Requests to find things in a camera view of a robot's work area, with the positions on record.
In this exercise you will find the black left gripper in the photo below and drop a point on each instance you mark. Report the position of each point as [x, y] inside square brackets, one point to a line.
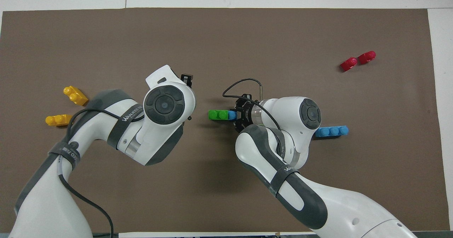
[186, 80]

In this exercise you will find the green two-stud toy brick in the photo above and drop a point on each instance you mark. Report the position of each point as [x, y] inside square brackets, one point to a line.
[218, 115]

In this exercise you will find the red one-stud toy brick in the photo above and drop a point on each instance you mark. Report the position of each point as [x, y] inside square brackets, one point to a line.
[349, 64]
[366, 57]

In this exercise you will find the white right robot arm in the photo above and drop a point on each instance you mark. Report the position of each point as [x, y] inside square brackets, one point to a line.
[283, 149]

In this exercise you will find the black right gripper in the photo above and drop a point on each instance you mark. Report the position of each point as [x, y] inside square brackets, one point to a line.
[246, 114]

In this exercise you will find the brown paper table mat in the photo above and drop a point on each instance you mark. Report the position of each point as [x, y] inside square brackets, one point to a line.
[247, 36]

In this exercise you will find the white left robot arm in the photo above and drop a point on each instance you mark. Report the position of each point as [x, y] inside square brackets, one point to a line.
[155, 125]

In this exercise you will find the blue three-stud toy brick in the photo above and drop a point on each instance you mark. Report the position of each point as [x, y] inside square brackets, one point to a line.
[232, 115]
[334, 131]

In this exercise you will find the yellow two-stud toy brick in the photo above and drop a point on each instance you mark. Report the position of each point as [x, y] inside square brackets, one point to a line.
[58, 120]
[75, 95]

